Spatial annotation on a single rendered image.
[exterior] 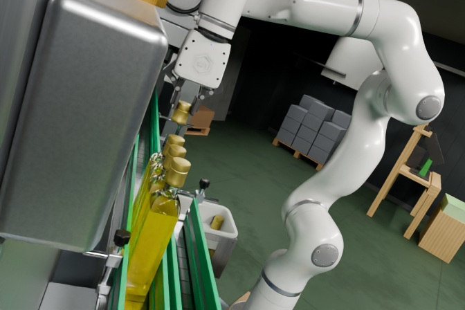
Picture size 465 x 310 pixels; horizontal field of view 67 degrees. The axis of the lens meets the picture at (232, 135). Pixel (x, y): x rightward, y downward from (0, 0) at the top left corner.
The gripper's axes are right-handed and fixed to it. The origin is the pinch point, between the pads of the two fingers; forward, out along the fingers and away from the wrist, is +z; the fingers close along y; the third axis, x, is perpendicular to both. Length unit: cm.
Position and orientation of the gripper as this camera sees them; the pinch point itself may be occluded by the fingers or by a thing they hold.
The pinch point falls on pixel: (185, 102)
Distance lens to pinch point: 78.3
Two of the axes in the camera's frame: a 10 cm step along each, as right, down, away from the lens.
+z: -3.8, 8.9, 2.6
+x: -2.1, -3.5, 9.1
